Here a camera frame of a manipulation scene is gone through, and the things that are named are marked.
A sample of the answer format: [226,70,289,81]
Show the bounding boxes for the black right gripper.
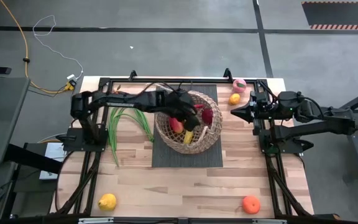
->
[230,91,281,136]

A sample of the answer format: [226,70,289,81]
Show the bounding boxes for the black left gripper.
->
[163,88,205,132]

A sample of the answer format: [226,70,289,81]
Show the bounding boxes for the dark red round fruit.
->
[201,108,214,126]

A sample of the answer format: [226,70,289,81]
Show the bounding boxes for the red and yellow mango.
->
[168,117,185,134]

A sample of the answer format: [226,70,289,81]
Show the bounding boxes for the yellow banana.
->
[183,129,195,145]

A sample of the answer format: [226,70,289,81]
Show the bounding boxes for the small yellow-orange tangerine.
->
[228,93,241,106]

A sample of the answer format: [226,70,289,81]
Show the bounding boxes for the woven rope basket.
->
[152,82,224,155]

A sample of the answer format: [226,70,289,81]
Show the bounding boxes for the green onion stalks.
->
[108,106,155,167]

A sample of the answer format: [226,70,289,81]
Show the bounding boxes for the large orange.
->
[241,195,262,215]

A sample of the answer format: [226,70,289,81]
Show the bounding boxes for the yellow lemon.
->
[97,193,117,212]

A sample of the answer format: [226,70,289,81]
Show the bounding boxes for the dark grey placemat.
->
[151,83,224,169]

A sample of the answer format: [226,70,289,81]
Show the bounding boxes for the black mat with hazard stripes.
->
[301,1,358,31]

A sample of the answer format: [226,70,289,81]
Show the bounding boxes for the white box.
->
[39,141,68,180]

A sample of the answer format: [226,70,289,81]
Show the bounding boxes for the black aluminium mast beam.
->
[4,143,64,175]

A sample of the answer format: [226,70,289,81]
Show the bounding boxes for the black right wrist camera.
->
[255,92,269,106]

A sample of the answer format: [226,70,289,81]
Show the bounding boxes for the white floor cable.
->
[32,14,85,80]

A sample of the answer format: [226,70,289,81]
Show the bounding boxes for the orange floor cable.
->
[0,0,74,94]

